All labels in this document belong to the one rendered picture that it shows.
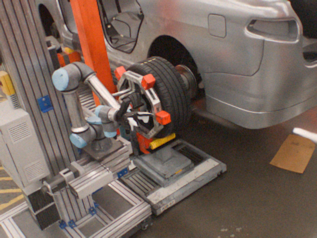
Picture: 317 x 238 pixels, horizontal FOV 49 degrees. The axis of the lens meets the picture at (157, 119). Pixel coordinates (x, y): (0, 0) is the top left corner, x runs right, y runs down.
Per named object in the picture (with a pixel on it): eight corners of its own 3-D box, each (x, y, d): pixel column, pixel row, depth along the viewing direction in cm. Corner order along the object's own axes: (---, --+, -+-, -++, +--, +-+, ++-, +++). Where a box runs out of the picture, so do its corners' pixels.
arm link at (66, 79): (99, 140, 232) (79, 63, 205) (83, 152, 222) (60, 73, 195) (86, 136, 238) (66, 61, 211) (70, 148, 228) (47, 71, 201)
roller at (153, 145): (178, 137, 303) (177, 131, 300) (151, 151, 289) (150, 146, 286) (174, 134, 307) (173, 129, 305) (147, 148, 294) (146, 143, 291)
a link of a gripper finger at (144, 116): (154, 121, 194) (137, 122, 194) (154, 111, 192) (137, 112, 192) (154, 123, 192) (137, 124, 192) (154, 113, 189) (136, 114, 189)
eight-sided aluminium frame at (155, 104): (166, 144, 279) (157, 82, 253) (160, 147, 276) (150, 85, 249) (130, 121, 319) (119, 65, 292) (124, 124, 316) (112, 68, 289)
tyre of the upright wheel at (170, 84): (154, 121, 336) (199, 135, 282) (134, 131, 325) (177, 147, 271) (136, 55, 313) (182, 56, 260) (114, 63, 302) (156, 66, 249)
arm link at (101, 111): (104, 114, 209) (101, 101, 205) (118, 118, 203) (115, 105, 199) (95, 120, 204) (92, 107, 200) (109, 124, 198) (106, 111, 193)
